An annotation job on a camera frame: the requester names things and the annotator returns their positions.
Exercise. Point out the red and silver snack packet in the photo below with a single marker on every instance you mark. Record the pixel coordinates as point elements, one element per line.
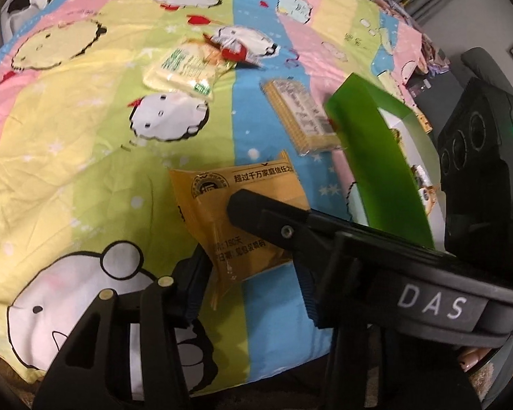
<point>231,47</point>

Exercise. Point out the grey chair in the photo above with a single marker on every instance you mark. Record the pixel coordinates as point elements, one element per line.
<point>483,64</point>

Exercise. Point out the pale yellow green-label snack packet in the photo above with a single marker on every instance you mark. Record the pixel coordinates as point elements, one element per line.
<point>184,68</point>

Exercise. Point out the orange-yellow snack packet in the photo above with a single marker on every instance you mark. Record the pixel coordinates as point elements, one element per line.
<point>213,218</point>

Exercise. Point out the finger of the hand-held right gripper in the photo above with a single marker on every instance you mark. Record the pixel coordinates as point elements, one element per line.
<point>273,226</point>

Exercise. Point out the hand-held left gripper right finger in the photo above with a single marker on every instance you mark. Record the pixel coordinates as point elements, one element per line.
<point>314,294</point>

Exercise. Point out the colourful printed fabric pile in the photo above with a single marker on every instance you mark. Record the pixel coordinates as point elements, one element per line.
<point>427,51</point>

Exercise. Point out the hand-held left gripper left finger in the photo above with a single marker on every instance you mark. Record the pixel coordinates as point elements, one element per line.
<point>192,286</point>

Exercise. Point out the cartoon printed blanket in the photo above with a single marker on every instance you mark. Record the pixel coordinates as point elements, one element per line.
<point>89,136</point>

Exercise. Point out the person's right hand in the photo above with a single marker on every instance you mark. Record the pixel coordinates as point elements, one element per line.
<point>474,358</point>

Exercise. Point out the green plastic box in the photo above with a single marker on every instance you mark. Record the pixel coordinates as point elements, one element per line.
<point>367,145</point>

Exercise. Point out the clear-wrapped yellow cracker packet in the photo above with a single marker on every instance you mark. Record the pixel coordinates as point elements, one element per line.
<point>299,111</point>

